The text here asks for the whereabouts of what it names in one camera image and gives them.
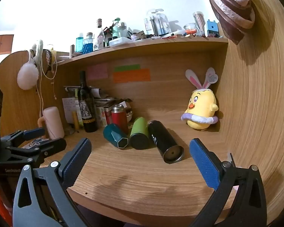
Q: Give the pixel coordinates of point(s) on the green sticky note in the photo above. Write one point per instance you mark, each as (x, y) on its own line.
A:
(127, 67)

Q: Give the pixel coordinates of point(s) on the orange cloth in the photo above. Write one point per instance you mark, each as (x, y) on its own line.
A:
(1, 208)

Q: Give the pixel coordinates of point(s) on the round glass jar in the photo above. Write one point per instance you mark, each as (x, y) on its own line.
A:
(190, 27)

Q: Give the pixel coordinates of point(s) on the dark patterned headband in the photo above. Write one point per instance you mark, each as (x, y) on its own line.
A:
(48, 59)

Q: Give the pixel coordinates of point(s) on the brown pink scarf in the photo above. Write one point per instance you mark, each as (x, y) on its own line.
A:
(229, 19)

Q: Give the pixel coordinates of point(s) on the red thermos cup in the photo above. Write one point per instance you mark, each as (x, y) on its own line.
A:
(119, 119)

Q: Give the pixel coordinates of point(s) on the blue bead bottle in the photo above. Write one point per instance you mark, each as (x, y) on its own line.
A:
(88, 45)

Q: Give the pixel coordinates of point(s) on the clear pen package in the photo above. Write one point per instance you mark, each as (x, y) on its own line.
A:
(157, 23)

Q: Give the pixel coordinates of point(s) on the pink sticky note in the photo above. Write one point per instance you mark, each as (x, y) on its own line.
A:
(97, 72)

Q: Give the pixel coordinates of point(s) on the yellow plush chick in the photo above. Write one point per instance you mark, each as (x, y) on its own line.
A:
(201, 108)

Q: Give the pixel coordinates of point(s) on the teal cup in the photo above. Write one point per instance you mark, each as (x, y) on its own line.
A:
(113, 134)

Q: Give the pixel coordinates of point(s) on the stack of papers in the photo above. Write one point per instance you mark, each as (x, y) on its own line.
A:
(104, 100)

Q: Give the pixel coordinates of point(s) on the wooden desk hutch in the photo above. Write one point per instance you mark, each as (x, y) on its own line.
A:
(179, 94)

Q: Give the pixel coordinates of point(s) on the green pump bottle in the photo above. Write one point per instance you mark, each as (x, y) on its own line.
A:
(116, 29)

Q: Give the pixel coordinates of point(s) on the clear corked bottle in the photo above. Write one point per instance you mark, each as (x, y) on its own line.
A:
(100, 37)

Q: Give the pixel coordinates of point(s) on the black cup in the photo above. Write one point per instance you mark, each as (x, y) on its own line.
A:
(161, 138)

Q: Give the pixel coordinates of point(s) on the yellow tube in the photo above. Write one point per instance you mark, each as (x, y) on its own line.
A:
(75, 120)

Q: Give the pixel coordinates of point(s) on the white note sheet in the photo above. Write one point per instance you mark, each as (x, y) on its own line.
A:
(68, 108)

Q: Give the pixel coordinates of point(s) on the blue liquid bottle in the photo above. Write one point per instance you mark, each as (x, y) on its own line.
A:
(79, 43)

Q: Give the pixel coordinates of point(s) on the brown wooden cabinet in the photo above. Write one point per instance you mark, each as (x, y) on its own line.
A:
(1, 45)

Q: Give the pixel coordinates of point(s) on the tall glass jar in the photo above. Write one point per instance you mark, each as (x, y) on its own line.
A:
(198, 23)

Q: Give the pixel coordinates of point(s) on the white plastic tray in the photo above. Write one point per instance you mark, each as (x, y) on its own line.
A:
(121, 42)

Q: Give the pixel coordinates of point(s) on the orange sticky note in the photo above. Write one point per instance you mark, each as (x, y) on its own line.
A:
(131, 75)

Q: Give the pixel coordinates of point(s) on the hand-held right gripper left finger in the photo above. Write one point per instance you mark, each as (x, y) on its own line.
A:
(77, 161)

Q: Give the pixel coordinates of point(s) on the dark wine bottle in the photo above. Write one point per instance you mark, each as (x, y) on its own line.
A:
(86, 104)

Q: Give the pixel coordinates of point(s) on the red patterned box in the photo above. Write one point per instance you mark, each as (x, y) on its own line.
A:
(103, 115)

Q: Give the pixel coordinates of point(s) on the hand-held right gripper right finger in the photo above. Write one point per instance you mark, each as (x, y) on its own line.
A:
(204, 163)

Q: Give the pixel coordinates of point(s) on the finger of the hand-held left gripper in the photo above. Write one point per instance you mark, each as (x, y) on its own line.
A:
(34, 133)
(52, 146)

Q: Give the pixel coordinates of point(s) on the green cup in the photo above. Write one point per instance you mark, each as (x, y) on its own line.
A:
(139, 132)

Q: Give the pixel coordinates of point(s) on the blue pencil sharpener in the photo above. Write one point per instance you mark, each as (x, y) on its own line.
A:
(212, 29)

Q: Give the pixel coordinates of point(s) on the white blue patterned coaster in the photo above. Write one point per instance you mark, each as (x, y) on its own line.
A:
(35, 143)

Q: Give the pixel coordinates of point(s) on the pink mug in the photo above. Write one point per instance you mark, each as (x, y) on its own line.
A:
(53, 123)

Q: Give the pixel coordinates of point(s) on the small metal bottle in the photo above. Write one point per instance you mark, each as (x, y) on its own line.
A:
(72, 50)

